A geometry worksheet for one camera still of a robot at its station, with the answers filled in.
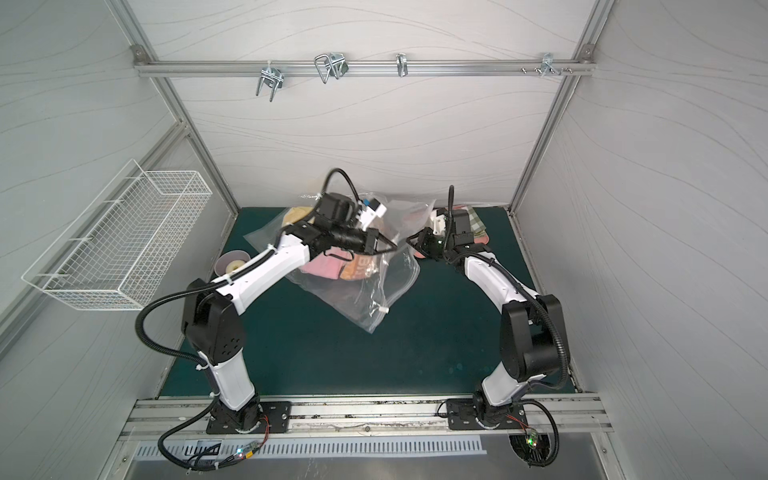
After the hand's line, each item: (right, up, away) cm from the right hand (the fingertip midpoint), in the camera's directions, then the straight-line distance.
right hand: (410, 239), depth 88 cm
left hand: (-4, -3, -12) cm, 13 cm away
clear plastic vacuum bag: (-13, -18, -7) cm, 23 cm away
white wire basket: (-69, -4, -21) cm, 73 cm away
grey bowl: (-62, -8, +10) cm, 64 cm away
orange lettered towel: (-16, -10, +10) cm, 22 cm away
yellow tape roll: (-59, -9, +11) cm, 61 cm away
